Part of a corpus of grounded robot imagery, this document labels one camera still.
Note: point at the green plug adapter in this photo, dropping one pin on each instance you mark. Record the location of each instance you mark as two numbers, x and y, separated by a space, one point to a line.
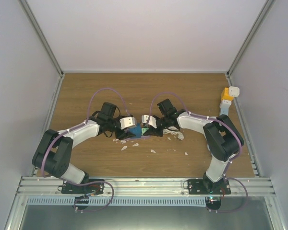
143 131

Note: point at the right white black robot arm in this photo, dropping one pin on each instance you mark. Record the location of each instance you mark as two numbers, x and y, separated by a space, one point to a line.
223 139

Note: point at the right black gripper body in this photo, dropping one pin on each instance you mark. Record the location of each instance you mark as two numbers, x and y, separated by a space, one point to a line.
155 132

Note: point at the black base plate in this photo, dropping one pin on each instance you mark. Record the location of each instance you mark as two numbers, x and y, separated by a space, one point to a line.
196 187
95 187

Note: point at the yellow plug adapter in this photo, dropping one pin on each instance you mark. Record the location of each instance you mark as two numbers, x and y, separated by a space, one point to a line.
227 94

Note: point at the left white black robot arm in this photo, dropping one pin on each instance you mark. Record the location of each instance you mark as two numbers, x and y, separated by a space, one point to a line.
53 153

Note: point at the purple power strip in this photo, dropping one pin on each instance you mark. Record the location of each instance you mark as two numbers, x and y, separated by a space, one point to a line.
137 138

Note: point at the white plastic debris pile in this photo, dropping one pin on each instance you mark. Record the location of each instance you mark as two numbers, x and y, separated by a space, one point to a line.
126 143

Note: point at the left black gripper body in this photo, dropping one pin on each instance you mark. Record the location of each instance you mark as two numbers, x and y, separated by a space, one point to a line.
121 135

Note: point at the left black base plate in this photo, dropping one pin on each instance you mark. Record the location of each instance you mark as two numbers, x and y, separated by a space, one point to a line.
95 187

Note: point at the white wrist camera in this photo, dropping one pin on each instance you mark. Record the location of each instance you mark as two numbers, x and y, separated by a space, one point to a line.
149 120
127 122

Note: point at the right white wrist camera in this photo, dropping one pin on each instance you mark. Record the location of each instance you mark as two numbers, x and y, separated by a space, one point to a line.
149 120

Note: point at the white cube adapter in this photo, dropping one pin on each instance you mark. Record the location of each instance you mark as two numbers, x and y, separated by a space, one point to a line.
233 91

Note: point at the aluminium front rail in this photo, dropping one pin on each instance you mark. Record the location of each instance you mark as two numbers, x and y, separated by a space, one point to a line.
146 187

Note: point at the light blue charger block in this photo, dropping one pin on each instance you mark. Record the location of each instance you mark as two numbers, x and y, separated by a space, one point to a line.
224 107

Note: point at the blue cube plug adapter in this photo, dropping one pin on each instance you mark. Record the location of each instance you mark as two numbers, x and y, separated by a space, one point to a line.
136 130

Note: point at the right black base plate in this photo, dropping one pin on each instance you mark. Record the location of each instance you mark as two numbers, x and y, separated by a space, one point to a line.
196 187

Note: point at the slotted grey cable duct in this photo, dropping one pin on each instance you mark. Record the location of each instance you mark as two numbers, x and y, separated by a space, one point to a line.
119 201

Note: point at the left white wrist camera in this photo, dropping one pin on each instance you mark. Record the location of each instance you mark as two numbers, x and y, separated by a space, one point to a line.
127 122

